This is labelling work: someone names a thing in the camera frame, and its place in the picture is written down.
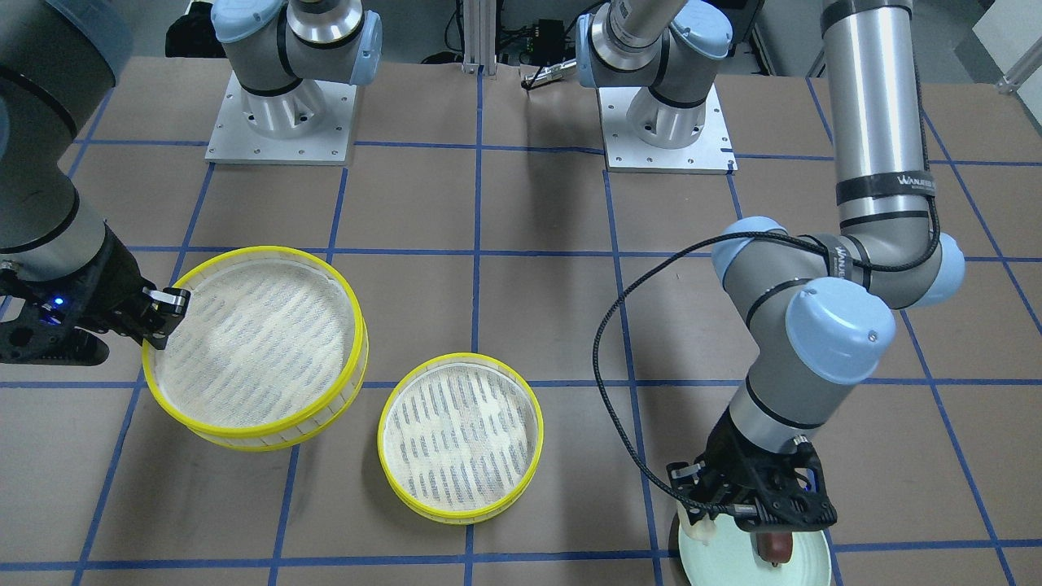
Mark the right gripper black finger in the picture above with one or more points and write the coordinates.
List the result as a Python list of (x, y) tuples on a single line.
[(163, 310)]

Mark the aluminium frame post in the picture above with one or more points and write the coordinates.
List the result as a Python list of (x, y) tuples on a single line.
[(480, 21)]

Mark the white bun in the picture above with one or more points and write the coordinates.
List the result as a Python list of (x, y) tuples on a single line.
[(703, 530)]

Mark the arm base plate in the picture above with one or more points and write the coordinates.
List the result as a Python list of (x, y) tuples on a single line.
[(312, 124), (642, 135)]

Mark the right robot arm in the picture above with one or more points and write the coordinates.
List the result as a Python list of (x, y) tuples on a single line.
[(295, 68)]

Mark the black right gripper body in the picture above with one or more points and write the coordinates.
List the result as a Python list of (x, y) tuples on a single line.
[(112, 281)]

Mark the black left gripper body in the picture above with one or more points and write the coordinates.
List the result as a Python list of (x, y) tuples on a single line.
[(730, 462)]

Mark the brown bun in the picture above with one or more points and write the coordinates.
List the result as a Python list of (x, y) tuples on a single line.
[(775, 547)]

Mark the light green plate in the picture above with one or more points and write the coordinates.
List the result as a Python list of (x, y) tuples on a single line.
[(731, 559)]

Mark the yellow steamer layer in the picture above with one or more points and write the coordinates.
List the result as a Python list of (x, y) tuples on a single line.
[(273, 349), (460, 438)]

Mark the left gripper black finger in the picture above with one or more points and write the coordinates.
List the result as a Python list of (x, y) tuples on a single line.
[(772, 545), (693, 516)]

